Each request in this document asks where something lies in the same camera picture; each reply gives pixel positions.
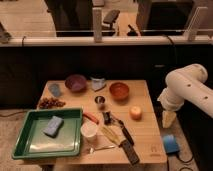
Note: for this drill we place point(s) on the black office chair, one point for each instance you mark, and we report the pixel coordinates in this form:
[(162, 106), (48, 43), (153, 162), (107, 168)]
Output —
[(108, 21)]

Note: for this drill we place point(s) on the bunch of dark grapes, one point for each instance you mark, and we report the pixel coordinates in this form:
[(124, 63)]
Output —
[(49, 103)]

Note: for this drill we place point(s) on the orange bowl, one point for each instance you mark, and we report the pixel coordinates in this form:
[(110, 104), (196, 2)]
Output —
[(119, 90)]

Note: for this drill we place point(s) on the small metal cup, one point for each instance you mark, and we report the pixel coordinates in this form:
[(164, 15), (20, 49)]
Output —
[(100, 101)]

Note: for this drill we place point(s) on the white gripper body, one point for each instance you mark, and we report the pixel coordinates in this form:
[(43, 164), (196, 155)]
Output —
[(169, 100)]

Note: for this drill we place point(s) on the metal spoon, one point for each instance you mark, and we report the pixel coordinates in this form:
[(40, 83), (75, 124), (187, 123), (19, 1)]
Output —
[(92, 150)]

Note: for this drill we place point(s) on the white paper cup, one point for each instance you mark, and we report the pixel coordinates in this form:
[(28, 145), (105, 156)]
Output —
[(89, 131)]

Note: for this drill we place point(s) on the dark spatula tool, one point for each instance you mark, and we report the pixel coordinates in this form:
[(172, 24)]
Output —
[(130, 152)]

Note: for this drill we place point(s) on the blue round object on floor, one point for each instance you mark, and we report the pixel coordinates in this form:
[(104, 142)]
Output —
[(170, 144)]

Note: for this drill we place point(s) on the white railing bar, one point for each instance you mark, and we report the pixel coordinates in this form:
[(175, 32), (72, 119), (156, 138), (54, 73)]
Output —
[(106, 41)]

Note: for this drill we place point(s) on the green plastic tray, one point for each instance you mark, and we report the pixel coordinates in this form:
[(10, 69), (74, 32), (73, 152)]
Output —
[(32, 143)]

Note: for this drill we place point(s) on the purple bowl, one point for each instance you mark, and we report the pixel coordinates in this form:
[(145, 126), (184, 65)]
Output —
[(76, 82)]

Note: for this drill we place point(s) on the blue sponge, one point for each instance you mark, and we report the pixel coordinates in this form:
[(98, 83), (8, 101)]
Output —
[(53, 126)]

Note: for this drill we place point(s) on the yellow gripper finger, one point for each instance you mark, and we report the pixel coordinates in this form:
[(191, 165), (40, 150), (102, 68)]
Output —
[(168, 118)]

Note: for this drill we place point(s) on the black handled knife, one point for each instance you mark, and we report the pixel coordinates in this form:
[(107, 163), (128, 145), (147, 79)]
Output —
[(120, 123)]

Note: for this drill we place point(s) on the light blue cloth piece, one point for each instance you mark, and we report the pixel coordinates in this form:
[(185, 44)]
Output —
[(54, 90)]

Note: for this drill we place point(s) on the crumpled grey white cloth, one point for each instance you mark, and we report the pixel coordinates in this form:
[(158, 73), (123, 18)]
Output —
[(98, 83)]

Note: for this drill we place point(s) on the orange apple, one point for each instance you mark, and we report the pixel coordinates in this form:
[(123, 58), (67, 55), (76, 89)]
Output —
[(135, 113)]

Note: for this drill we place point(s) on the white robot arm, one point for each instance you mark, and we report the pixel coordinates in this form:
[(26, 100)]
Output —
[(185, 84)]

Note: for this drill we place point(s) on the small black object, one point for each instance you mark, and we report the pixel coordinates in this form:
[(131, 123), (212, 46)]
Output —
[(107, 118)]

